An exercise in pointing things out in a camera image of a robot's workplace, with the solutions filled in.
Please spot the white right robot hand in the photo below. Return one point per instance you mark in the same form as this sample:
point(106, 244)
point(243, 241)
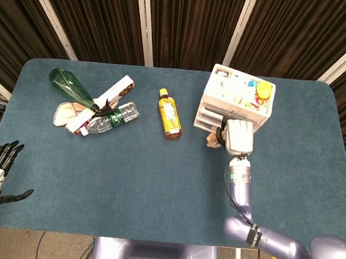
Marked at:
point(240, 136)

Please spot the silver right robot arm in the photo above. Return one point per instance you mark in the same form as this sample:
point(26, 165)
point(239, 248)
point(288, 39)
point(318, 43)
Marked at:
point(272, 242)

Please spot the white plastic drawer unit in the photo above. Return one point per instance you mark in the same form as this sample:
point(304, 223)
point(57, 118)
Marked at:
point(237, 107)

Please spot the yellow round lid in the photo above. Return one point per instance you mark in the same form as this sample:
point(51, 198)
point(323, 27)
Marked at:
point(264, 89)

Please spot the yellow tea bottle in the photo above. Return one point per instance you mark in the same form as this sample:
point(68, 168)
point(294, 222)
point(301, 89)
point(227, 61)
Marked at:
point(169, 114)

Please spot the white knitted cloth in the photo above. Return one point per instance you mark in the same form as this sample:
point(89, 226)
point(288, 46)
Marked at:
point(64, 115)

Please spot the clear green-label water bottle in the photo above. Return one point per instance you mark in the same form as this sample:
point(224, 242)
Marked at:
point(123, 115)

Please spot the dark brown curtain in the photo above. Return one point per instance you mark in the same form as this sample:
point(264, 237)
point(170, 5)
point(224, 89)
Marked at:
point(193, 23)

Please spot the green spray bottle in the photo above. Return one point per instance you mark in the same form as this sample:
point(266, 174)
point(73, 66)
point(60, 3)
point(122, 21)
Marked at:
point(66, 82)

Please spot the white red toothpaste box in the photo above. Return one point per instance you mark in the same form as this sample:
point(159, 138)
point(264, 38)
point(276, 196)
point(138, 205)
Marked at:
point(119, 87)

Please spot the silver robot torso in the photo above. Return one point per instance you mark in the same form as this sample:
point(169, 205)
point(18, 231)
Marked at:
point(157, 257)

